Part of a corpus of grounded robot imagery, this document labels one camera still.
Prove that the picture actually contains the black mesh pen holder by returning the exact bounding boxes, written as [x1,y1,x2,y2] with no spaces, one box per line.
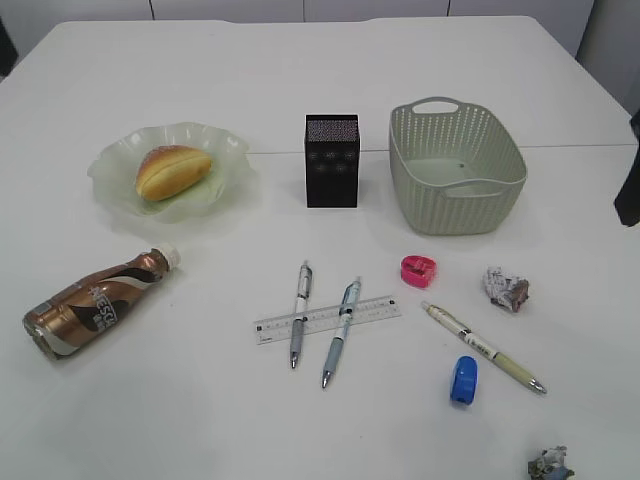
[304,114,360,208]

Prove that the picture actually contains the pale green glass plate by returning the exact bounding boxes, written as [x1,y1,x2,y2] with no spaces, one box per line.
[87,122,250,223]

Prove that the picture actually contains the paper with blue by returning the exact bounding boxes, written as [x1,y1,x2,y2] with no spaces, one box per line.
[527,446,575,480]

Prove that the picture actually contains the blue pencil sharpener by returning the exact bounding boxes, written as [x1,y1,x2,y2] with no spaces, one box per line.
[450,356,478,405]

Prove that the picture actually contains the brown coffee drink bottle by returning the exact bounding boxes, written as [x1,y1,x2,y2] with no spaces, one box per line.
[23,244,181,360]

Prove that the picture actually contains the yellow bread loaf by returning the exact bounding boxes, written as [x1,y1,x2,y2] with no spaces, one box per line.
[135,145,214,201]

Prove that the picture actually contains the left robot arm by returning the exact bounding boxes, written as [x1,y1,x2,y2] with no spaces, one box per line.
[0,20,19,78]

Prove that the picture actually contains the grey grip pen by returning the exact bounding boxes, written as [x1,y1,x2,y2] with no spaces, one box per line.
[289,260,313,369]

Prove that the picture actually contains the paper ball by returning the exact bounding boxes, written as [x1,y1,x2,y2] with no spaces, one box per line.
[482,266,530,313]

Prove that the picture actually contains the blue grey pen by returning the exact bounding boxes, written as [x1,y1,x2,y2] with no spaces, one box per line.
[321,277,362,389]

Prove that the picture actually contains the pink pencil sharpener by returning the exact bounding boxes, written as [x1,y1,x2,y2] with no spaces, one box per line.
[400,255,437,289]

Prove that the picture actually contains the clear plastic ruler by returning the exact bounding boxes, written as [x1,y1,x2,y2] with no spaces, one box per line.
[253,296,401,345]

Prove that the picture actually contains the pale green plastic basket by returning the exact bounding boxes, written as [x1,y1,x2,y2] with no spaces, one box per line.
[389,97,527,236]

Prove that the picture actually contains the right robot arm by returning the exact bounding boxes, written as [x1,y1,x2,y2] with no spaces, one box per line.
[614,148,640,227]

